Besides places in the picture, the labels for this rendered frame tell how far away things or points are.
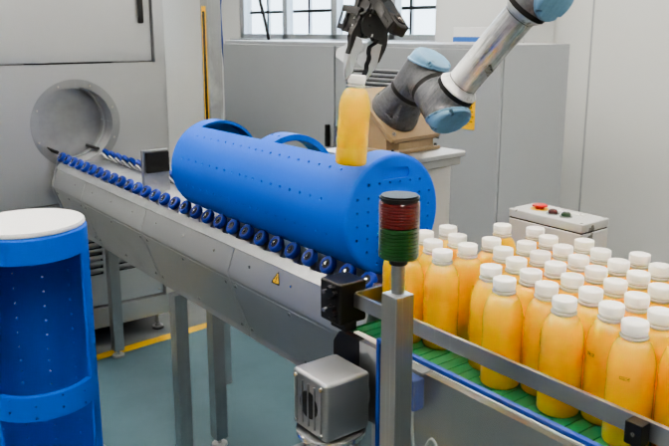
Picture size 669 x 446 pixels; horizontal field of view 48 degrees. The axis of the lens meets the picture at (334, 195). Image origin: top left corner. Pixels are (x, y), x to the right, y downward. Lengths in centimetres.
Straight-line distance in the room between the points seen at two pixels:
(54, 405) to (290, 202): 79
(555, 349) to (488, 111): 220
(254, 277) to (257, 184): 26
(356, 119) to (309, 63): 262
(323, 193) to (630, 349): 81
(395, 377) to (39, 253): 101
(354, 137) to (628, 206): 306
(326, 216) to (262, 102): 291
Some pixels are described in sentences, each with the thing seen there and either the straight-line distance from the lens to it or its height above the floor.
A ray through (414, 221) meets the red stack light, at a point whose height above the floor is 122.
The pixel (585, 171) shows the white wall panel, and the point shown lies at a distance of 461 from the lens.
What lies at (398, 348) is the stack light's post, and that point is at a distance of 122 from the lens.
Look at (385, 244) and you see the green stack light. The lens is 116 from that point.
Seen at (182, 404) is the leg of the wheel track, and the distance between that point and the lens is 279.
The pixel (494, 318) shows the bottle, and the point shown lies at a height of 103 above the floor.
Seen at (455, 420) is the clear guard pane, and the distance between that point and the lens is 132.
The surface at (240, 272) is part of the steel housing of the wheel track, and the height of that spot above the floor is 86.
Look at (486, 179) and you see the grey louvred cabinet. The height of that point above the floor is 86.
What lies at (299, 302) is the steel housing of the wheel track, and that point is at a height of 85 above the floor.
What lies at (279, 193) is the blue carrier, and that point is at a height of 111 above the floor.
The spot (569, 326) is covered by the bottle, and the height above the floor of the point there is 106.
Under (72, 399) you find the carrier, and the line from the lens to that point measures 209.
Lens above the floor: 151
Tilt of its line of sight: 12 degrees down
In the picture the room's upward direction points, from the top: straight up
